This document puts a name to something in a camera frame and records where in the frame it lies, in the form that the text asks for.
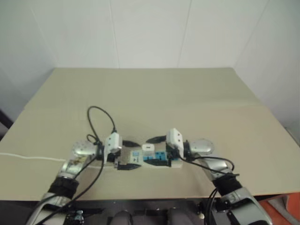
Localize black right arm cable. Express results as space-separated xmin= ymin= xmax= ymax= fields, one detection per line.
xmin=180 ymin=156 xmax=240 ymax=225

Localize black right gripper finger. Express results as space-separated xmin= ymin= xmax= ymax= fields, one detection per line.
xmin=145 ymin=135 xmax=168 ymax=144
xmin=143 ymin=158 xmax=170 ymax=166

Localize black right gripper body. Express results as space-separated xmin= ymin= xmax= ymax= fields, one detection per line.
xmin=165 ymin=144 xmax=180 ymax=166

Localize white charger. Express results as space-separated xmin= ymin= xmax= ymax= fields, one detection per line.
xmin=142 ymin=144 xmax=155 ymax=157

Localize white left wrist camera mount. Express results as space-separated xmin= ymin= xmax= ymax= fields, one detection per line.
xmin=104 ymin=132 xmax=123 ymax=163

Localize white power strip cord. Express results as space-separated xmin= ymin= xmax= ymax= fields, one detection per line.
xmin=0 ymin=152 xmax=116 ymax=171

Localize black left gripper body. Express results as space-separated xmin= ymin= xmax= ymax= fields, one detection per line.
xmin=108 ymin=150 xmax=123 ymax=170

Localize dark rounded shape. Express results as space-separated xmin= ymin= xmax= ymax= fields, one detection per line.
xmin=112 ymin=210 xmax=132 ymax=225

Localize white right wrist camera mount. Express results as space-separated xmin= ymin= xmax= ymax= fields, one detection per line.
xmin=165 ymin=127 xmax=185 ymax=156

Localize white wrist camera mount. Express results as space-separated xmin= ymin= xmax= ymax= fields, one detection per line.
xmin=165 ymin=127 xmax=185 ymax=156
xmin=104 ymin=132 xmax=123 ymax=163

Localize black frame under table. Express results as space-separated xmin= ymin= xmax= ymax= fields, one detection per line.
xmin=64 ymin=198 xmax=213 ymax=225

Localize white power strip blue sockets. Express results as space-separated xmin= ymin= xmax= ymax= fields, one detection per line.
xmin=114 ymin=149 xmax=183 ymax=170

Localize orange object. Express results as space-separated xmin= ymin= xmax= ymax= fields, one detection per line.
xmin=257 ymin=192 xmax=300 ymax=225

